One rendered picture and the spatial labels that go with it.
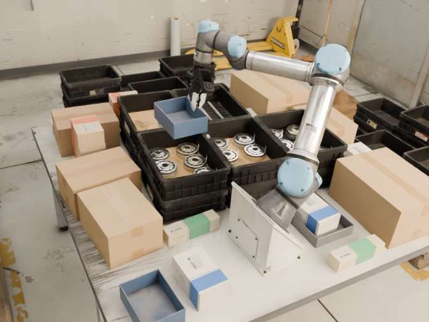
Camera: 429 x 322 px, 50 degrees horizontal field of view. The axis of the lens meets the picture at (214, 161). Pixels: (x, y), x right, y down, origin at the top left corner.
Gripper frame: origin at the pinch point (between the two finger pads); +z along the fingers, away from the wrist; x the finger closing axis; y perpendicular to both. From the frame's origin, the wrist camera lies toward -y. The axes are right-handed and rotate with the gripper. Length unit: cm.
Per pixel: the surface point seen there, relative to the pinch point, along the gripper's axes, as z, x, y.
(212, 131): 21.6, -21.7, 18.4
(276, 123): 18, -57, 16
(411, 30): -2, -305, 152
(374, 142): 50, -168, 39
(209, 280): 36, 16, -58
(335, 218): 28, -47, -49
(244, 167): 18.0, -16.4, -19.9
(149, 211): 30.4, 25.7, -24.5
